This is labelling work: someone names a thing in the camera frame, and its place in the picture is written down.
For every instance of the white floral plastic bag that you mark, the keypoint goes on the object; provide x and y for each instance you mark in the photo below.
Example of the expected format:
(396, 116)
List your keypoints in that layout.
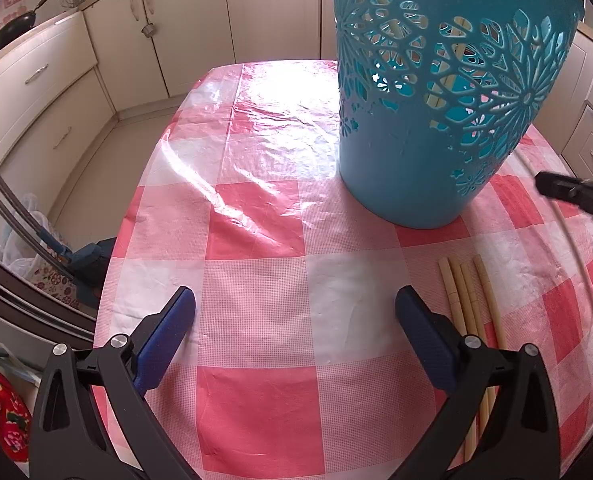
(31, 265)

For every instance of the small metal hanging item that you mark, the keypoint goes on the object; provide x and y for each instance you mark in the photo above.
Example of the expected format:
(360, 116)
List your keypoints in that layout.
(149, 30)

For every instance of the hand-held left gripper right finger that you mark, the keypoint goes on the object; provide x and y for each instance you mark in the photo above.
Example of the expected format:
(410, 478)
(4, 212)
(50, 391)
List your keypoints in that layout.
(424, 340)

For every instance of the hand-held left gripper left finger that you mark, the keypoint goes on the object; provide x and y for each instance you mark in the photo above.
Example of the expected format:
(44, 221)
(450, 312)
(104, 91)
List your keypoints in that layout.
(169, 330)

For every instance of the red floral slipper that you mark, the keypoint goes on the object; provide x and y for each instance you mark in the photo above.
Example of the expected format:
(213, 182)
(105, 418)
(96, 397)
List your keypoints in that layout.
(4, 415)

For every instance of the blue perforated plastic basket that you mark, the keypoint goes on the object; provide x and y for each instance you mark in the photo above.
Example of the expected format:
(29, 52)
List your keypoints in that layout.
(406, 160)

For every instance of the bundle of wooden chopsticks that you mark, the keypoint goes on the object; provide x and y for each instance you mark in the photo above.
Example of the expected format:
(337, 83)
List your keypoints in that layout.
(459, 300)

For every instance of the dark blue plastic object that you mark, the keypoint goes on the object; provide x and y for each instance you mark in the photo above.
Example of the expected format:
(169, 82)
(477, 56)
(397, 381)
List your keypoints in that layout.
(91, 265)

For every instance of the black wok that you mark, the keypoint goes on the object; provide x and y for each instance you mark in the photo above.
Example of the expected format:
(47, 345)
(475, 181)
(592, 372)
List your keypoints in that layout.
(19, 27)

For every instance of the cream sink base cabinet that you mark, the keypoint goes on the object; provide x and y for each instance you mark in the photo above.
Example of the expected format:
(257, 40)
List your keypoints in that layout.
(201, 25)

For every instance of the sliding door frame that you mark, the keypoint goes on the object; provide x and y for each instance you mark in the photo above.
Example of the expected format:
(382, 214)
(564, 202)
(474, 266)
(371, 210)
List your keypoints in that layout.
(6, 260)

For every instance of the cream stove base cabinet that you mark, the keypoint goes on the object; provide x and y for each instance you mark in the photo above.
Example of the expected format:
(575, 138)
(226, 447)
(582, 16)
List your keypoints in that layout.
(36, 100)

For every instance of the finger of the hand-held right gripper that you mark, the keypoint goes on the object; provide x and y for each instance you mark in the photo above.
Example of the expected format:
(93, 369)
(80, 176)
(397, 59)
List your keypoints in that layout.
(566, 187)

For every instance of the pink checked plastic tablecloth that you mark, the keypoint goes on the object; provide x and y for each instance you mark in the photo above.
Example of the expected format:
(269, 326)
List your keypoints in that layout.
(276, 260)

